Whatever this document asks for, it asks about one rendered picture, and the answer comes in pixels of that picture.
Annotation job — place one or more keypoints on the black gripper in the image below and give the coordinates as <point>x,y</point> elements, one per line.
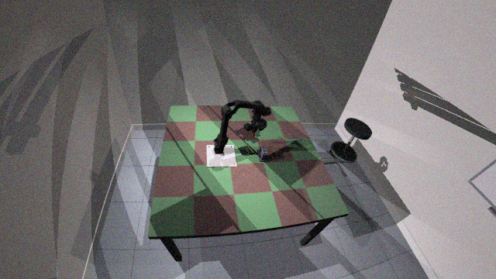
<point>252,126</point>

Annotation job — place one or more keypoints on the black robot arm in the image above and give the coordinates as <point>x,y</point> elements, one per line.
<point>258,109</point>

